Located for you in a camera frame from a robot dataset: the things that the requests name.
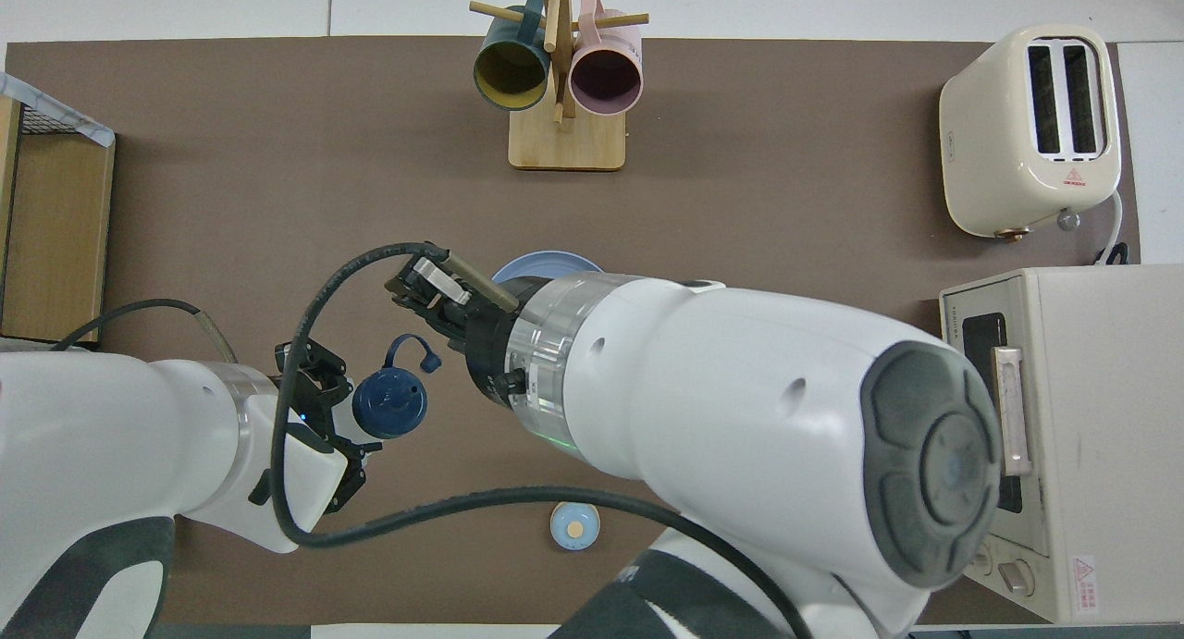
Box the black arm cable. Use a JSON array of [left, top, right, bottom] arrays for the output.
[[51, 299, 237, 363], [271, 241, 815, 639]]

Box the toaster power cord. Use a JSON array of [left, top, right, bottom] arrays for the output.
[[1096, 188, 1134, 266]]

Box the cream two-slot toaster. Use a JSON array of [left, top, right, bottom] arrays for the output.
[[939, 22, 1122, 242]]

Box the brown table mat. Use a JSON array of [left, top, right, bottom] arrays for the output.
[[0, 36, 1141, 626]]

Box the teal mug with yellow inside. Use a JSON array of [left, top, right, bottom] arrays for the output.
[[473, 0, 553, 113]]

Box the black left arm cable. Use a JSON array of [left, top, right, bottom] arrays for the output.
[[51, 299, 237, 363]]

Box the white toaster oven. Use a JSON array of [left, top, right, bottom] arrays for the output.
[[939, 266, 1184, 624]]

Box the wooden mug tree stand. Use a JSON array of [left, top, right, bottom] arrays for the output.
[[469, 0, 650, 172]]

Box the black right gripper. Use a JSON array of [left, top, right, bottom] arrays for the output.
[[384, 255, 535, 409]]

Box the small blue shaker with cork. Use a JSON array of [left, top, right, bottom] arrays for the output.
[[549, 500, 601, 551]]

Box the blue round plate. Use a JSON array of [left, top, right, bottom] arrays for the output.
[[490, 251, 604, 285]]

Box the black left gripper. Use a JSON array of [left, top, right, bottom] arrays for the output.
[[274, 338, 384, 516]]

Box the squeeze bottle with navy cap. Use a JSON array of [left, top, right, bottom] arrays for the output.
[[328, 334, 442, 441]]

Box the marble patterned sheet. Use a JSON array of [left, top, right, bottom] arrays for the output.
[[0, 70, 117, 148]]

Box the pink mug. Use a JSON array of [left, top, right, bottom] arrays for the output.
[[568, 0, 644, 117]]

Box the wooden shelf with wire basket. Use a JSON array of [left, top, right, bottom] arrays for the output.
[[0, 93, 117, 346]]

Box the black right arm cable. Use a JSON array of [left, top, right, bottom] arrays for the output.
[[271, 241, 815, 639]]

